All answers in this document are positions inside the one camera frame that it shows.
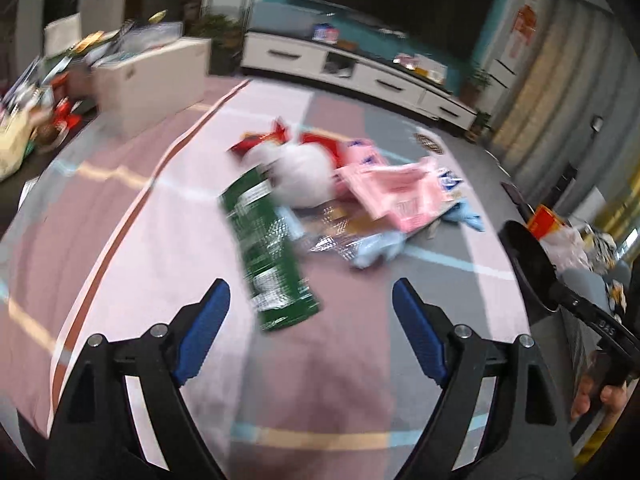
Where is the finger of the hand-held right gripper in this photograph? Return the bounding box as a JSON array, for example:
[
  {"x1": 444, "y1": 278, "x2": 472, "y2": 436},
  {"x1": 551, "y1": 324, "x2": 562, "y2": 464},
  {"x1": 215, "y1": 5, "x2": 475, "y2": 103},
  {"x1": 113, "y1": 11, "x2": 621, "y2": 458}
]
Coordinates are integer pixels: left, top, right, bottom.
[{"x1": 542, "y1": 285, "x2": 588, "y2": 316}]

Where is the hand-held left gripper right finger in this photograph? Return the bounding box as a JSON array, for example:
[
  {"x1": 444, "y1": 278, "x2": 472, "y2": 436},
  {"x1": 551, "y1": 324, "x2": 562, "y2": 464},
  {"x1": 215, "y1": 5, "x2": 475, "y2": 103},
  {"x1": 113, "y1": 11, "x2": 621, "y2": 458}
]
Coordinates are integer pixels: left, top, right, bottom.
[{"x1": 391, "y1": 277, "x2": 576, "y2": 480}]

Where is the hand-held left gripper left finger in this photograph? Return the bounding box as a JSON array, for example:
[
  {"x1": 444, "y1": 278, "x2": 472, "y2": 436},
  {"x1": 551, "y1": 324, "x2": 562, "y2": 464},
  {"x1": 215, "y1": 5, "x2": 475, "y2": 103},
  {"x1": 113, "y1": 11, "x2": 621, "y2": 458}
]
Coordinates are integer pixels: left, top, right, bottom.
[{"x1": 47, "y1": 277, "x2": 232, "y2": 480}]

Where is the black trash bin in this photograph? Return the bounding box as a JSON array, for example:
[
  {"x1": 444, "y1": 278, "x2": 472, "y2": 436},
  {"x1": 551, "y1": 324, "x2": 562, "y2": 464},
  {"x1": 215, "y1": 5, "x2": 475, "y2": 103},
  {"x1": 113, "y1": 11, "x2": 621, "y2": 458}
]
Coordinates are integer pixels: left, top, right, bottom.
[{"x1": 497, "y1": 220, "x2": 566, "y2": 316}]

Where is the green snack packet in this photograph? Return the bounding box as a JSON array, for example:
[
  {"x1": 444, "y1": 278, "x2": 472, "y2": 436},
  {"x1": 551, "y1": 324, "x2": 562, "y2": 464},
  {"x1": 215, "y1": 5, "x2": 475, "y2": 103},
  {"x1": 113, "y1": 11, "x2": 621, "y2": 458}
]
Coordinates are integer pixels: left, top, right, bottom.
[{"x1": 218, "y1": 165, "x2": 321, "y2": 333}]

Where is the blue face mask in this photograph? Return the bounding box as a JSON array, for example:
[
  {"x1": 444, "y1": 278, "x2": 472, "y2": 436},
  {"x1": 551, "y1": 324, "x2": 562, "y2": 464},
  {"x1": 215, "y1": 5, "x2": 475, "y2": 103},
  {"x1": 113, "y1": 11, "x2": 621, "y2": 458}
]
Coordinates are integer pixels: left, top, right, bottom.
[
  {"x1": 350, "y1": 232, "x2": 408, "y2": 268},
  {"x1": 442, "y1": 197, "x2": 486, "y2": 233}
]

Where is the pink plastic bag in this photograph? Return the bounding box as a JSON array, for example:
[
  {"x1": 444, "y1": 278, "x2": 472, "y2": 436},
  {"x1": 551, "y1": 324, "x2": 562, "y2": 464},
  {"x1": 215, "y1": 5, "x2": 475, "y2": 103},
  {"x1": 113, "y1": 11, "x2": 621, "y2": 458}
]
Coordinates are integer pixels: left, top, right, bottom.
[{"x1": 335, "y1": 139, "x2": 458, "y2": 233}]

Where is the person's right hand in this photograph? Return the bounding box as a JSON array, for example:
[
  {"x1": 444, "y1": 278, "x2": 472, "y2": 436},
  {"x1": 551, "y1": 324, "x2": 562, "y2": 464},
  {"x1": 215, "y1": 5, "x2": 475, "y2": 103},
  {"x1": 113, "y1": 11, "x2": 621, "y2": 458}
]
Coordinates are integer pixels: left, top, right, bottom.
[{"x1": 570, "y1": 375, "x2": 628, "y2": 423}]

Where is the grey cushion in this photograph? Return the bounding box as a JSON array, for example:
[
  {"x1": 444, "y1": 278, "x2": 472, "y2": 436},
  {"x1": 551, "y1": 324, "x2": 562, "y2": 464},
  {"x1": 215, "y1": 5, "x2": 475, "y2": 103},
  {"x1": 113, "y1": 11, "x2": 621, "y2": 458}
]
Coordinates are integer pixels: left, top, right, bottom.
[{"x1": 560, "y1": 260, "x2": 621, "y2": 311}]

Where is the translucent white plastic bag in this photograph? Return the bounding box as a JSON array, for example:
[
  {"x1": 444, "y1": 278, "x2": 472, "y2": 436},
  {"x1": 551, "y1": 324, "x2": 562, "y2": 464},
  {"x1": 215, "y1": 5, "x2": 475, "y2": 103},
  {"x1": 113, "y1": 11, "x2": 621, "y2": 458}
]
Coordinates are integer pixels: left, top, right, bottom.
[{"x1": 542, "y1": 225, "x2": 591, "y2": 271}]

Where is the black white patterned cloth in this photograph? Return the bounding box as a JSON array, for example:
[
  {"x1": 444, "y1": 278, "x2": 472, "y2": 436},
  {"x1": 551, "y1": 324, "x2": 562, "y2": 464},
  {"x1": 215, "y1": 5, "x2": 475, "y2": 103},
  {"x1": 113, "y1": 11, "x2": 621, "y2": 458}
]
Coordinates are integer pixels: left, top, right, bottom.
[{"x1": 580, "y1": 225, "x2": 631, "y2": 311}]

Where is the orange red box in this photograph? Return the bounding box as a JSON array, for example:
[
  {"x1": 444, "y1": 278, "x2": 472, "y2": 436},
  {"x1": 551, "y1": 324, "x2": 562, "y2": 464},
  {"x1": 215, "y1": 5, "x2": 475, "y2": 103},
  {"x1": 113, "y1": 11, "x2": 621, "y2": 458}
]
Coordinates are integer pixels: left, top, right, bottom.
[{"x1": 527, "y1": 205, "x2": 566, "y2": 238}]

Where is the checked bedsheet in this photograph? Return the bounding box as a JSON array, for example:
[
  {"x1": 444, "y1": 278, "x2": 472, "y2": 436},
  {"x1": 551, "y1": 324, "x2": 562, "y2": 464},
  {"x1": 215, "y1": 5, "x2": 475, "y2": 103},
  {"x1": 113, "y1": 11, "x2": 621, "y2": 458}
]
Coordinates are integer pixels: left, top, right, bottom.
[{"x1": 0, "y1": 77, "x2": 533, "y2": 480}]

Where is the dark flat object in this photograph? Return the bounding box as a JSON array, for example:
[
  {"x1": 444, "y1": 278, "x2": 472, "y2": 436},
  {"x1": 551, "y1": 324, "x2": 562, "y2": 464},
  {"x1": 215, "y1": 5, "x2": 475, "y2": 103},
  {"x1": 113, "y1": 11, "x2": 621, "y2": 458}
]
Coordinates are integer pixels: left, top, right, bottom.
[{"x1": 500, "y1": 182, "x2": 536, "y2": 221}]

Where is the silver foil wrapper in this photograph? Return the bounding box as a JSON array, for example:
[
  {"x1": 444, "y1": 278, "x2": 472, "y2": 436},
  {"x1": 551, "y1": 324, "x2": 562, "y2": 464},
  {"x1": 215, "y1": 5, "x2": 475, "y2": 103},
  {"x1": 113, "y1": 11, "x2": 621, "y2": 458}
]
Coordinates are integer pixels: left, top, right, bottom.
[{"x1": 295, "y1": 200, "x2": 401, "y2": 261}]

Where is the blue white snack packet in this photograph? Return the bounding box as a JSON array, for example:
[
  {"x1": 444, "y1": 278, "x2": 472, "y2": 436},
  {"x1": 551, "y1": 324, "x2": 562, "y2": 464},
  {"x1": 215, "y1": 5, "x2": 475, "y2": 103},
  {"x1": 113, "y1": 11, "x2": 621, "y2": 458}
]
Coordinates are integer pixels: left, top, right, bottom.
[{"x1": 435, "y1": 167, "x2": 466, "y2": 201}]

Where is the round floor drain cover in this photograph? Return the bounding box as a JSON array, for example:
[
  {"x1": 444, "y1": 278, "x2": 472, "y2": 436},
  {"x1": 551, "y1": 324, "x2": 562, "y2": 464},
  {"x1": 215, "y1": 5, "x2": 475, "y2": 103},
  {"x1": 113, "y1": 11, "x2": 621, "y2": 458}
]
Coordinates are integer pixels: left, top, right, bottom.
[{"x1": 414, "y1": 132, "x2": 445, "y2": 155}]

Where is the small potted plant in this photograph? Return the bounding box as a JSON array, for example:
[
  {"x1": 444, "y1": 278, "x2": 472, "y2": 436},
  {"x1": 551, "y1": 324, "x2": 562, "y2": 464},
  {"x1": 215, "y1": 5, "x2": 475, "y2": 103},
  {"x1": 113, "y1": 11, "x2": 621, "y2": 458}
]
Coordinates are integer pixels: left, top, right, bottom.
[{"x1": 470, "y1": 110, "x2": 493, "y2": 141}]

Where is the red gold snack wrapper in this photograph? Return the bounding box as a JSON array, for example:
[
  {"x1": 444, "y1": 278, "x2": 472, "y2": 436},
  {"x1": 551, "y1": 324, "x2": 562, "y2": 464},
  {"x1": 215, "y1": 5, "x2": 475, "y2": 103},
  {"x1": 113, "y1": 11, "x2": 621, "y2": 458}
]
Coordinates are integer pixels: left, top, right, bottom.
[{"x1": 230, "y1": 117, "x2": 293, "y2": 158}]

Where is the red flat box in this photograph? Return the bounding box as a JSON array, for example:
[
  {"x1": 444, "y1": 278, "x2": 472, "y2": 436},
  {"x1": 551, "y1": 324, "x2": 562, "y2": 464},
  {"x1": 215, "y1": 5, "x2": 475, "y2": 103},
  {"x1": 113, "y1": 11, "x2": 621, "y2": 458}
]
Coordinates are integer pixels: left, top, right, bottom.
[{"x1": 300, "y1": 132, "x2": 348, "y2": 166}]

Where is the grey yellow curtain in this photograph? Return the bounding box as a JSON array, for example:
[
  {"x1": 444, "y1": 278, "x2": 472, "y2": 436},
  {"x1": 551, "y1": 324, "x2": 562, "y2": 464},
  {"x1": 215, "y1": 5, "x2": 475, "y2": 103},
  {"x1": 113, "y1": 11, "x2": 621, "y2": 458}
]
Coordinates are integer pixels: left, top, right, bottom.
[{"x1": 492, "y1": 0, "x2": 640, "y2": 221}]

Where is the tall potted plant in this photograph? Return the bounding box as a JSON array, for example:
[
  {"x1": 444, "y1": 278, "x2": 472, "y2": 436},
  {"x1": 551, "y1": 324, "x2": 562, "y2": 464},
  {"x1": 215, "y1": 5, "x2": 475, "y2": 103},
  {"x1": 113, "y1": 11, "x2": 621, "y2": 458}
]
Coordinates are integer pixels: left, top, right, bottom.
[{"x1": 460, "y1": 67, "x2": 493, "y2": 106}]

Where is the white storage box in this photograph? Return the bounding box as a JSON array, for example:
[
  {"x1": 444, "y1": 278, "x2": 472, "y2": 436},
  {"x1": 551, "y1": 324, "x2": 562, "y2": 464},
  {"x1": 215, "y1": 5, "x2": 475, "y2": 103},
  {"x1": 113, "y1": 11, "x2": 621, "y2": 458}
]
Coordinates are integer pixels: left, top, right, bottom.
[{"x1": 92, "y1": 37, "x2": 211, "y2": 138}]

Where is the cream cloth bag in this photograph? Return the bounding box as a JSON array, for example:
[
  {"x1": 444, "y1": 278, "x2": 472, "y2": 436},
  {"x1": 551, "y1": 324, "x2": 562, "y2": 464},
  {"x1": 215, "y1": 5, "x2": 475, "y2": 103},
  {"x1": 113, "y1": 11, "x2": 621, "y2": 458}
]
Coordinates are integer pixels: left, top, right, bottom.
[{"x1": 0, "y1": 110, "x2": 38, "y2": 181}]

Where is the white framed card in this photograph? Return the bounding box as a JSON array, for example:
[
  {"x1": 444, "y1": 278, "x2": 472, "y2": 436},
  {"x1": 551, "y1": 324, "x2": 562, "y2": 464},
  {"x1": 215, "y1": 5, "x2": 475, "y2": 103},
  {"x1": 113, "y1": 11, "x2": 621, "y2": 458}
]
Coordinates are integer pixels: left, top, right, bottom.
[{"x1": 417, "y1": 55, "x2": 448, "y2": 83}]

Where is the white television cabinet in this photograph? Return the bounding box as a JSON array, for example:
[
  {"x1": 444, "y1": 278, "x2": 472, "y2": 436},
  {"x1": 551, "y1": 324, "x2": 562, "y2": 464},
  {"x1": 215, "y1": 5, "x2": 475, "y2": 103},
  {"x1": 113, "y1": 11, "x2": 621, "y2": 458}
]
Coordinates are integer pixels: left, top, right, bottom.
[{"x1": 240, "y1": 30, "x2": 478, "y2": 136}]

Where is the potted plant in dark planter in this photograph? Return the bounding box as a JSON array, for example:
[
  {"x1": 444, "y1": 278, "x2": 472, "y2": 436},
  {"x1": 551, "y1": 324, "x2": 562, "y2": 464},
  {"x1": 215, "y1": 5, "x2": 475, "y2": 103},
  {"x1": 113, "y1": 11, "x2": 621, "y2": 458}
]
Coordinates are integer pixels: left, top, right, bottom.
[{"x1": 192, "y1": 12, "x2": 246, "y2": 76}]

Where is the pile of plastic packaging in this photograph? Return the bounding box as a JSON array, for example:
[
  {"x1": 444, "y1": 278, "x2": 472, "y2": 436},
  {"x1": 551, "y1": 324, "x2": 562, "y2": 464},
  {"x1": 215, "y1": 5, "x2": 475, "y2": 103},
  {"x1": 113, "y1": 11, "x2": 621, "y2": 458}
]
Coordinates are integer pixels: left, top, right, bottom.
[{"x1": 85, "y1": 22, "x2": 183, "y2": 66}]

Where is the grey flat panel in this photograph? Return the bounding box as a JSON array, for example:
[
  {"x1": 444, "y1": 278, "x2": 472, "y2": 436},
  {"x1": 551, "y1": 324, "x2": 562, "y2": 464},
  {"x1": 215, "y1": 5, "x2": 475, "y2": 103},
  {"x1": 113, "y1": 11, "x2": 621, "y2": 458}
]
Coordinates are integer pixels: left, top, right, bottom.
[{"x1": 250, "y1": 2, "x2": 313, "y2": 36}]

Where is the black flat television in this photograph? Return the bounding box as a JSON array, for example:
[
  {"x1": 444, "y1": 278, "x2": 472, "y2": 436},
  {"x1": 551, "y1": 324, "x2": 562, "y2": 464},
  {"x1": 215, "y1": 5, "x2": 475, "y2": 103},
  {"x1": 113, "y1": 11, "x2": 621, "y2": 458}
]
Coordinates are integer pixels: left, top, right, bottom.
[{"x1": 287, "y1": 0, "x2": 501, "y2": 68}]

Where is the red wall decoration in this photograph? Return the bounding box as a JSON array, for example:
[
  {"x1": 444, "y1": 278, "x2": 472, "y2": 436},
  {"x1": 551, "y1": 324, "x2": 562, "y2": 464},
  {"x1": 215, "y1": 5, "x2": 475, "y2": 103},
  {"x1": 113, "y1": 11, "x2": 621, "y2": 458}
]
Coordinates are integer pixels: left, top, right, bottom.
[{"x1": 512, "y1": 4, "x2": 538, "y2": 61}]

